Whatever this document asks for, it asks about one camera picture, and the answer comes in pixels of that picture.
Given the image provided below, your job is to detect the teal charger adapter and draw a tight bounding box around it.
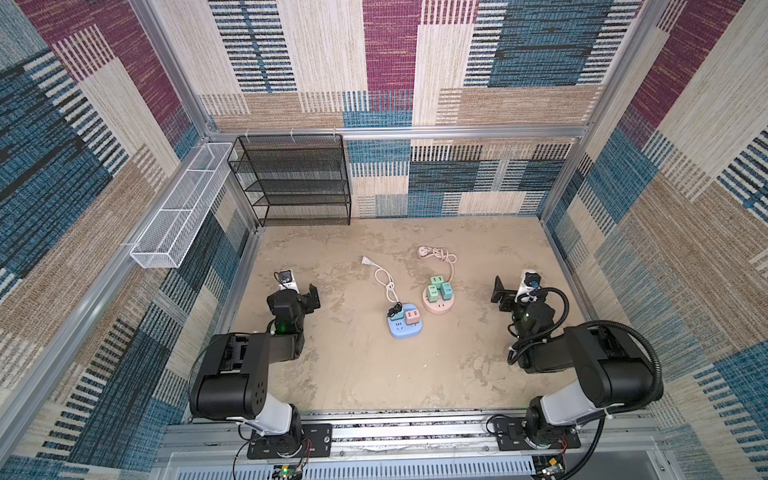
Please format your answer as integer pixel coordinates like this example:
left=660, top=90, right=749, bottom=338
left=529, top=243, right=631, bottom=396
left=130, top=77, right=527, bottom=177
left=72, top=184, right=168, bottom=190
left=440, top=282, right=454, bottom=301

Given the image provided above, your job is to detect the pink charger adapter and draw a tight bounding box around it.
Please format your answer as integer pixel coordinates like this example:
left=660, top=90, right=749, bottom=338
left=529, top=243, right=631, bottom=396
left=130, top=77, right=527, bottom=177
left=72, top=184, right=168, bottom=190
left=405, top=309, right=421, bottom=325

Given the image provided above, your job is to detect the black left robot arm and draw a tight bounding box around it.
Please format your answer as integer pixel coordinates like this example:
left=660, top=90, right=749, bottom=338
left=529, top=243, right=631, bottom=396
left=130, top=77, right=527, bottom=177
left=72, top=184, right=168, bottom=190
left=189, top=284, right=321, bottom=458

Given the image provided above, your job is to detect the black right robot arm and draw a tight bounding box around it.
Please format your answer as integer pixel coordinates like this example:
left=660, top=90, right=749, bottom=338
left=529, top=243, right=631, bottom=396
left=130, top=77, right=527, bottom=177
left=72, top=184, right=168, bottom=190
left=486, top=271, right=664, bottom=451

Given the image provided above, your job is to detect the pink round power strip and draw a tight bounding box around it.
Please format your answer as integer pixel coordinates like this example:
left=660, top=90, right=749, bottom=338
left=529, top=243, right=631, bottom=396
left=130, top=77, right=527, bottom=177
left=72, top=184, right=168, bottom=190
left=422, top=287, right=455, bottom=315

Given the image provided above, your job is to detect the blue square power strip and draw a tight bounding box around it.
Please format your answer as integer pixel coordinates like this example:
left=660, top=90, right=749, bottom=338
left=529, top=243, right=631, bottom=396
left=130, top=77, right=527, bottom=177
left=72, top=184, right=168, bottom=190
left=387, top=303, right=423, bottom=340

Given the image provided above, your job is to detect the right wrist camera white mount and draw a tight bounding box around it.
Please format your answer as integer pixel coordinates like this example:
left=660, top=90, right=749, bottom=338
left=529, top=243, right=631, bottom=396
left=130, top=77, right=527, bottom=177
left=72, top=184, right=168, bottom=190
left=515, top=270, right=541, bottom=304

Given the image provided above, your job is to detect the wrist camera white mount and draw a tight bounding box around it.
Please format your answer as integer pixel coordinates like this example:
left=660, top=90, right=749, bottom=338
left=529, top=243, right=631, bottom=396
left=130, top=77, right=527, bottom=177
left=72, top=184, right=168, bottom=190
left=515, top=270, right=541, bottom=304
left=273, top=269, right=300, bottom=293

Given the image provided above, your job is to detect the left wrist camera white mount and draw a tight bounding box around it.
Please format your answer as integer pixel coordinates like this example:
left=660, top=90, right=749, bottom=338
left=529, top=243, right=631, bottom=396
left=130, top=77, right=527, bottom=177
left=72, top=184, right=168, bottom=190
left=273, top=269, right=300, bottom=293

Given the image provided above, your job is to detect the white power cord with plug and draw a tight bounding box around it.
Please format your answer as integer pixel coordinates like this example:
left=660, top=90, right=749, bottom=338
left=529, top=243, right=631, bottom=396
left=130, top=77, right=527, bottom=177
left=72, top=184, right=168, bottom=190
left=360, top=256, right=402, bottom=306

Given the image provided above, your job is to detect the black wire shelf rack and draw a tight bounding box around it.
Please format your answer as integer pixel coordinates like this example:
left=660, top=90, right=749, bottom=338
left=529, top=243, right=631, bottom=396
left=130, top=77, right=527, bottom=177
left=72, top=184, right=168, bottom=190
left=229, top=134, right=352, bottom=227

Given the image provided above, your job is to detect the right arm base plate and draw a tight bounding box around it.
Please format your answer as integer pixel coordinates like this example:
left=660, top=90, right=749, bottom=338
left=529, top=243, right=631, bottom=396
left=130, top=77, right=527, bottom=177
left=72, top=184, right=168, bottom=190
left=485, top=414, right=582, bottom=451

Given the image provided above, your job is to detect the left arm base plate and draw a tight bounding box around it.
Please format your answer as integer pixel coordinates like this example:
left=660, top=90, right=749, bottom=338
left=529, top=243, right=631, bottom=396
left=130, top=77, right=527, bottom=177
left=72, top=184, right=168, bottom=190
left=246, top=423, right=333, bottom=460

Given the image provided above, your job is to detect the white wire mesh basket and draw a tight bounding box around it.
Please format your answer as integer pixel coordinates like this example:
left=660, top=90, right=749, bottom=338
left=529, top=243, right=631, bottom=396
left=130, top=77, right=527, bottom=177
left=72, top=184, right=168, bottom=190
left=130, top=143, right=233, bottom=269

